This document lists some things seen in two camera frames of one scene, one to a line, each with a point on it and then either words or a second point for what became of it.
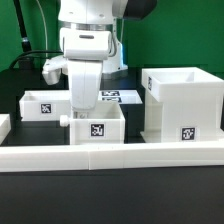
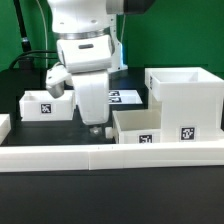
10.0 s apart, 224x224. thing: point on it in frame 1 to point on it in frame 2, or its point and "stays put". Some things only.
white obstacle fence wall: x=111 y=156 stays put
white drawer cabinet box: x=182 y=105 stays put
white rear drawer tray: x=45 y=105 stays put
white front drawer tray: x=102 y=125 to x=140 y=126
